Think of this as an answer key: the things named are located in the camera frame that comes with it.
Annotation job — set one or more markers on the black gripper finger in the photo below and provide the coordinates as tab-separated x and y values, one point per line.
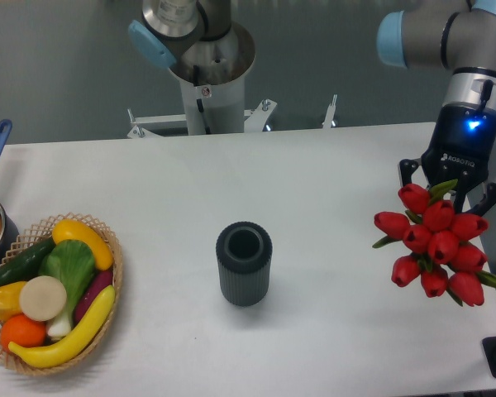
487	202
406	170

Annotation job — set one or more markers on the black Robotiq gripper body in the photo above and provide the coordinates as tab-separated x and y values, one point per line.
461	142

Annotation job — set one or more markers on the red tulip bouquet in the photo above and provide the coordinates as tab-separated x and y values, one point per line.
439	239

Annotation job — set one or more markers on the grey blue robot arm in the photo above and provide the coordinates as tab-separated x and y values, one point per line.
456	35

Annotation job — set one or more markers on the dark grey ribbed vase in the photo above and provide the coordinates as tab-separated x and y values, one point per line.
244	252

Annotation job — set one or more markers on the purple sweet potato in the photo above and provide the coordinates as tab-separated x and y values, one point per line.
98	283

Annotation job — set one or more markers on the yellow squash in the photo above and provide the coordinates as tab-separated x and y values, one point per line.
69	229

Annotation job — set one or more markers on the green bok choy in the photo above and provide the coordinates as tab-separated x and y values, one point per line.
72	263

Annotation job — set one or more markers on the woven wicker basket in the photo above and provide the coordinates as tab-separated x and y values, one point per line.
39	232

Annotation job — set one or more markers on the beige round mushroom cap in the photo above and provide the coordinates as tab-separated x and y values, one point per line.
42	298

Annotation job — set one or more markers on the green cucumber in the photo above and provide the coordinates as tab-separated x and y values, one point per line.
25	265

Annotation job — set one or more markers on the yellow banana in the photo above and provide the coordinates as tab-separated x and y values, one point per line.
66	341

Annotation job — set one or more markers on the orange fruit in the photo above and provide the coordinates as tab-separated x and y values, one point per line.
23	331

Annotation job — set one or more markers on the yellow bell pepper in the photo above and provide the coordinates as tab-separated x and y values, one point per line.
10	300

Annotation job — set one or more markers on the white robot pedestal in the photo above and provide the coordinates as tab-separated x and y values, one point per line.
211	77

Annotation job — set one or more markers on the white metal base frame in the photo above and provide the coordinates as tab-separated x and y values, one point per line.
157	122

